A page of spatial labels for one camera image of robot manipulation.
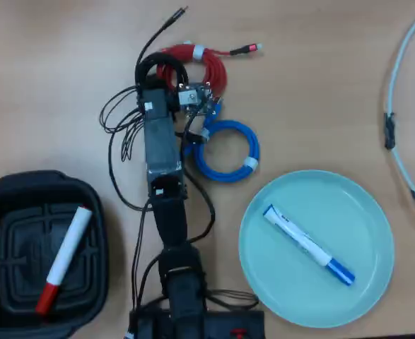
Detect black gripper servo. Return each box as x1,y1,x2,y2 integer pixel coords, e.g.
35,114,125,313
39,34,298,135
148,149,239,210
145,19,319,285
140,88,175,121

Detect black charging cable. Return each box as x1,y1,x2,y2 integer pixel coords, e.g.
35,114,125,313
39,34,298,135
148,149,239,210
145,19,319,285
134,5,210,145

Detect red charging cable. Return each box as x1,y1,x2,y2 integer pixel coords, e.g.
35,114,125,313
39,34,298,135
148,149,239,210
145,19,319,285
156,41,264,103

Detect blue charging cable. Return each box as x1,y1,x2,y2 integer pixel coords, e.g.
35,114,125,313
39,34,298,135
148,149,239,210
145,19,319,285
182,98,261,184

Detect white marker red cap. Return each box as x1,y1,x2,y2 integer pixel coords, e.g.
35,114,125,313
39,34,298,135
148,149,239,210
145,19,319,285
34,206,93,316

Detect white marker blue cap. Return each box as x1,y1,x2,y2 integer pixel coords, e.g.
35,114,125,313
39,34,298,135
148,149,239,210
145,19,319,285
262,203,356,289

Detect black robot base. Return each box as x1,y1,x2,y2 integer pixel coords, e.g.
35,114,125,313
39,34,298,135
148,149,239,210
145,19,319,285
127,309,267,339

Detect black plastic bowl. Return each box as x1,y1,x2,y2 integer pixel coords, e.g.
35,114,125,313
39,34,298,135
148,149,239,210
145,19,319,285
0,170,109,339

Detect light green bowl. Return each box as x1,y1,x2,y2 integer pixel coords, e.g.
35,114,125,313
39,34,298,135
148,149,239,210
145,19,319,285
238,169,395,329

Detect bare circuit board camera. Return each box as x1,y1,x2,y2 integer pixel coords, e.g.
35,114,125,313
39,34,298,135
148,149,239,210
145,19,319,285
176,81,217,117

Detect thin black arm wires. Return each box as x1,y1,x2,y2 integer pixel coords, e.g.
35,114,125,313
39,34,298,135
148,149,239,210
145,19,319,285
99,84,148,213

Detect white cable with black tape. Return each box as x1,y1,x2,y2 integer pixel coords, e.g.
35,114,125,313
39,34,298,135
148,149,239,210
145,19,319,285
383,0,415,223

